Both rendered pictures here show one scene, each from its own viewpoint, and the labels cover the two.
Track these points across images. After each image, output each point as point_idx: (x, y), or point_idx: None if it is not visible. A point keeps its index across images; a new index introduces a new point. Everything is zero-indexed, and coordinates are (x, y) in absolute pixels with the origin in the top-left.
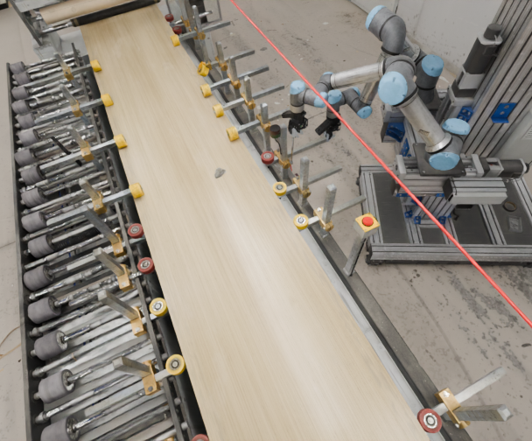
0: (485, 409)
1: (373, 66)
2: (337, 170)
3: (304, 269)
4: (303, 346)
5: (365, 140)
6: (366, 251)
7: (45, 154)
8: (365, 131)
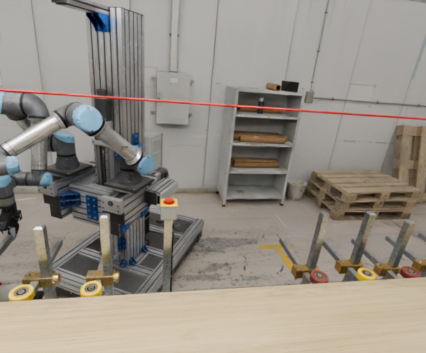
0: (319, 227)
1: (47, 120)
2: (59, 244)
3: (155, 308)
4: (246, 344)
5: (11, 265)
6: None
7: None
8: (3, 260)
